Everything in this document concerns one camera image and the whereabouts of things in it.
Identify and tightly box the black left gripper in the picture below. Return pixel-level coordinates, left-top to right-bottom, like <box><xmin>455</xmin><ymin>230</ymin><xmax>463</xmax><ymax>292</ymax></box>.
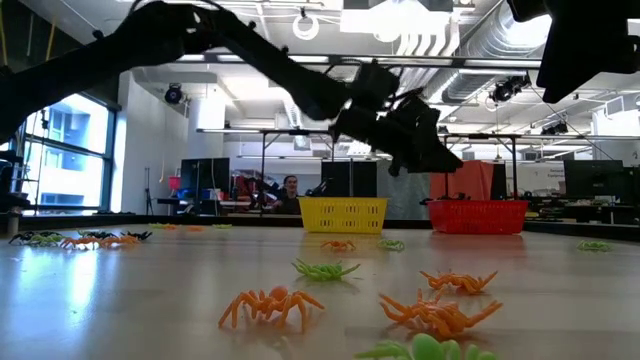
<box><xmin>327</xmin><ymin>60</ymin><xmax>465</xmax><ymax>177</ymax></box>

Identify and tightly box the orange cloth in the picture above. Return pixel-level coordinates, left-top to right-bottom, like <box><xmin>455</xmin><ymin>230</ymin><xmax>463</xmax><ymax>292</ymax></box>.
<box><xmin>429</xmin><ymin>159</ymin><xmax>496</xmax><ymax>202</ymax></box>

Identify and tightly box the grey curtain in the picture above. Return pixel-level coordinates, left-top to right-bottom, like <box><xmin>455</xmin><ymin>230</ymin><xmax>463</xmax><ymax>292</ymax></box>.
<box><xmin>376</xmin><ymin>167</ymin><xmax>432</xmax><ymax>221</ymax></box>

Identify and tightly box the black panel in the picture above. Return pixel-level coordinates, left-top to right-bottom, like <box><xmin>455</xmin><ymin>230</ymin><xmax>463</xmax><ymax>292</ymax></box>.
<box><xmin>320</xmin><ymin>159</ymin><xmax>379</xmax><ymax>199</ymax></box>

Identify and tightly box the long LED light bar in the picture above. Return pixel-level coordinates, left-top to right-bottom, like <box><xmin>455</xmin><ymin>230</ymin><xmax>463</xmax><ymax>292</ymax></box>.
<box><xmin>174</xmin><ymin>52</ymin><xmax>546</xmax><ymax>70</ymax></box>

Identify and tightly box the black spotlight cluster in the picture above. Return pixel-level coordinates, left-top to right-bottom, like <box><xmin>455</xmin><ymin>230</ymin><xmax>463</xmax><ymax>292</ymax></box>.
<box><xmin>488</xmin><ymin>73</ymin><xmax>532</xmax><ymax>105</ymax></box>

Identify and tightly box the red plastic basket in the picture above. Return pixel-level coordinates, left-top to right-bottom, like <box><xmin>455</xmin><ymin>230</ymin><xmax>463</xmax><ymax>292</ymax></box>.
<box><xmin>426</xmin><ymin>198</ymin><xmax>530</xmax><ymax>236</ymax></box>

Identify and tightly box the yellow plastic basket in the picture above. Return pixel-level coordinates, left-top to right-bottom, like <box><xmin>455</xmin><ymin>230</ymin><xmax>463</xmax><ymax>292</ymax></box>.
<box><xmin>298</xmin><ymin>196</ymin><xmax>390</xmax><ymax>235</ymax></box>

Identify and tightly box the white ceiling fixture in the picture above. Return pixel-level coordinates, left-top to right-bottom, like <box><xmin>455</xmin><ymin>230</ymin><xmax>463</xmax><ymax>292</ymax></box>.
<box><xmin>339</xmin><ymin>0</ymin><xmax>461</xmax><ymax>57</ymax></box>

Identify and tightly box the person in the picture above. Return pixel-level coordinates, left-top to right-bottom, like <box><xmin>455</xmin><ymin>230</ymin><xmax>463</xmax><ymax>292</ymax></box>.
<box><xmin>272</xmin><ymin>174</ymin><xmax>302</xmax><ymax>216</ymax></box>

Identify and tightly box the black monitor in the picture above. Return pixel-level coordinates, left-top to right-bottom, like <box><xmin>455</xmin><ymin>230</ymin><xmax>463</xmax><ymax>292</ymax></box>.
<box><xmin>563</xmin><ymin>159</ymin><xmax>626</xmax><ymax>200</ymax></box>
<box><xmin>179</xmin><ymin>157</ymin><xmax>232</xmax><ymax>202</ymax></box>

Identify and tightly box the black ceiling spotlight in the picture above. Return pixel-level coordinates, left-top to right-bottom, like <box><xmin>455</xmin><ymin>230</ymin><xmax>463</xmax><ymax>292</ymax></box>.
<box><xmin>163</xmin><ymin>83</ymin><xmax>185</xmax><ymax>106</ymax></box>

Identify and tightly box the thin black stand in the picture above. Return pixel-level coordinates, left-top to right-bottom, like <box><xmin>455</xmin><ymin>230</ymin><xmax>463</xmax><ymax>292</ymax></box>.
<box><xmin>143</xmin><ymin>167</ymin><xmax>154</xmax><ymax>216</ymax></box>

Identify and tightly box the large window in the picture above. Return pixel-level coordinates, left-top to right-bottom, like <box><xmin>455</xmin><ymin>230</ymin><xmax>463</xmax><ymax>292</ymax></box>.
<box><xmin>19</xmin><ymin>92</ymin><xmax>119</xmax><ymax>214</ymax></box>

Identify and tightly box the black rig frame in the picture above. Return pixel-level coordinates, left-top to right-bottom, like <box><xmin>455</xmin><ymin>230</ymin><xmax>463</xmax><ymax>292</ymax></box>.
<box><xmin>439</xmin><ymin>132</ymin><xmax>524</xmax><ymax>201</ymax></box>
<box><xmin>195</xmin><ymin>127</ymin><xmax>337</xmax><ymax>217</ymax></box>

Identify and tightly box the silver ventilation duct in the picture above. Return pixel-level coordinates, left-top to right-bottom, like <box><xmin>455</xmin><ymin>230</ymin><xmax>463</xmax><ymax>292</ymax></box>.
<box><xmin>422</xmin><ymin>0</ymin><xmax>556</xmax><ymax>104</ymax></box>

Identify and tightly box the white cable coil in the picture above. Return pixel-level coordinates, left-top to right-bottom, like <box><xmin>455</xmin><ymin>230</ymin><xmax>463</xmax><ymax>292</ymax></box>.
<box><xmin>292</xmin><ymin>13</ymin><xmax>321</xmax><ymax>42</ymax></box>

